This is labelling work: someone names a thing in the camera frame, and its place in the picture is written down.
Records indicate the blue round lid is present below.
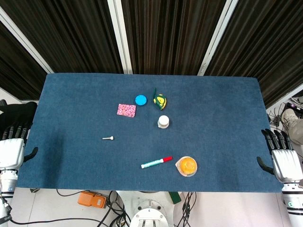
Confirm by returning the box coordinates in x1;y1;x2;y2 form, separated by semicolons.
134;95;148;107

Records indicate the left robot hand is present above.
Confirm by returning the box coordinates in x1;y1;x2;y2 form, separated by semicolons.
0;122;39;170

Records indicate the green yellow toy fish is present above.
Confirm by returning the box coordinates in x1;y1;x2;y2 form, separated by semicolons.
152;87;168;111

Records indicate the red capped marker pen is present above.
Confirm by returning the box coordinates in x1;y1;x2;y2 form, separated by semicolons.
141;156;174;169

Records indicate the orange pedal box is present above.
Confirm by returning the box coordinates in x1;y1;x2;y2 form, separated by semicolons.
78;191;108;209

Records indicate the pink patterned rectangular pad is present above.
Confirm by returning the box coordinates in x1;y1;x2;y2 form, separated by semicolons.
116;103;137;118

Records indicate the black floor cable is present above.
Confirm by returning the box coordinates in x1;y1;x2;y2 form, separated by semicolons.
0;189;133;227

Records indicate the blue table cloth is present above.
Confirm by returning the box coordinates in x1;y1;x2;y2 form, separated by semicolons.
17;73;283;193

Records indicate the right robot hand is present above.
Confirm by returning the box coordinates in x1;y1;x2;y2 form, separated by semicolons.
256;129;303;183

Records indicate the black fabric bag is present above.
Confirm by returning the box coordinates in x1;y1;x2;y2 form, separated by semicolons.
0;101;38;133

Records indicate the green flat tag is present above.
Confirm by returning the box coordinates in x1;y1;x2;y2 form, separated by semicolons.
168;192;182;204

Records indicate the black cable bundle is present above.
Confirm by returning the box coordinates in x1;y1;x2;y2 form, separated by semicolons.
267;96;303;130

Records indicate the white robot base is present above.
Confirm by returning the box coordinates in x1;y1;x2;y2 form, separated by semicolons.
116;190;180;227

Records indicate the white small bottle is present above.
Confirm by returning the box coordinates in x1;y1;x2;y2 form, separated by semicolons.
157;115;170;129

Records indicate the orange jelly cup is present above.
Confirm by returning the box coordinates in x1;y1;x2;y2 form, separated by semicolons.
175;156;198;177

